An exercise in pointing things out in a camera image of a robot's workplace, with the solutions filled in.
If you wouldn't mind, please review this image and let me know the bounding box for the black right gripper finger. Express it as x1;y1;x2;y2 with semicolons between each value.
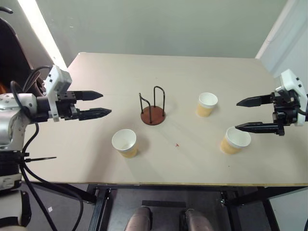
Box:
234;122;280;134
236;93;276;108

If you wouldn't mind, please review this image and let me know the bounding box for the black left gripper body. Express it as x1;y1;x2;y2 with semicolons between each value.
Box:
56;91;81;121

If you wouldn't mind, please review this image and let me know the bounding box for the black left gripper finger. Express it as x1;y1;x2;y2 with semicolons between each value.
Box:
79;108;113;121
75;90;104;102

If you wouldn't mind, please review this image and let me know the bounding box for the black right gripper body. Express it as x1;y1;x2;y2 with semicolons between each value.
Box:
272;90;299;137

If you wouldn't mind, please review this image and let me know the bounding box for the tan paper cup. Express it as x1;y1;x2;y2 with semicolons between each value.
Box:
220;126;252;155
111;128;140;159
195;92;219;118

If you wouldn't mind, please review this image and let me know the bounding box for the black zip tie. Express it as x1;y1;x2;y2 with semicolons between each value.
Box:
22;152;57;164

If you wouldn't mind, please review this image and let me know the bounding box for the dark brown chair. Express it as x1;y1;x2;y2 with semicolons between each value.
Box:
0;6;54;97

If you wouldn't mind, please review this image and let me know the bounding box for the dark rounded shape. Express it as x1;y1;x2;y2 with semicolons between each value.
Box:
181;208;213;231
124;206;153;231

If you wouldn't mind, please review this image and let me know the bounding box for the black floor strip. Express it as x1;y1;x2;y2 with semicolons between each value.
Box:
141;200;187;209

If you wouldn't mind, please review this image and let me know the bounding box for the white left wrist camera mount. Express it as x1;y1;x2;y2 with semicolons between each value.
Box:
44;64;73;123

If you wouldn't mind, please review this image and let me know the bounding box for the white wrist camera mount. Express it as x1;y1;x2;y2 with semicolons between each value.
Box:
44;64;73;123
275;69;308;127

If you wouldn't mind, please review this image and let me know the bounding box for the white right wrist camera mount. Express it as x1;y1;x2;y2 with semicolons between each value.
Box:
275;69;308;127

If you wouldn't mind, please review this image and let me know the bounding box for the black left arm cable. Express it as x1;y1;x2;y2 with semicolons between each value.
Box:
10;65;84;231

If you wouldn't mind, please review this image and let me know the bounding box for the brown wire cup holder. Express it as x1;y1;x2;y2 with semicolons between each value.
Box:
138;85;167;126

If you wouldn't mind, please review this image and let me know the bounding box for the black metal table frame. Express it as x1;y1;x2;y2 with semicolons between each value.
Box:
31;182;308;231

